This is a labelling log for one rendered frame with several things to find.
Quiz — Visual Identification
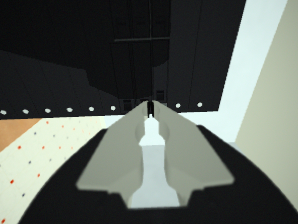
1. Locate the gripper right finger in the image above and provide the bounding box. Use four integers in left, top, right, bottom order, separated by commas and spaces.
150, 100, 298, 224

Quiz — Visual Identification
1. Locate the black server rack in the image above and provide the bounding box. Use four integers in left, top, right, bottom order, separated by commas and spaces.
0, 0, 247, 120

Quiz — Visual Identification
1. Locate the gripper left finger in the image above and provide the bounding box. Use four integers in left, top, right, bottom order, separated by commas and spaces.
17, 101, 150, 224

